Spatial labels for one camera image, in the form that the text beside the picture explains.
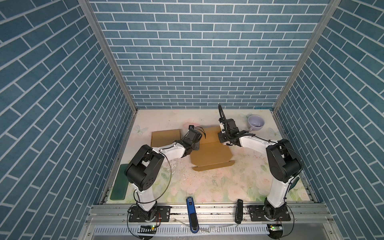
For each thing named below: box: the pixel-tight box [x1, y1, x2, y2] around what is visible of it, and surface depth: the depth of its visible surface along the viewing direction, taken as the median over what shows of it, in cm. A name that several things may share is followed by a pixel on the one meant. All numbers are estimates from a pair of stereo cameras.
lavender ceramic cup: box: [247, 115, 265, 132], surface depth 110 cm
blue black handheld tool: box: [186, 196, 200, 234], surface depth 73 cm
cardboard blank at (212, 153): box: [190, 126, 235, 172], surface depth 92 cm
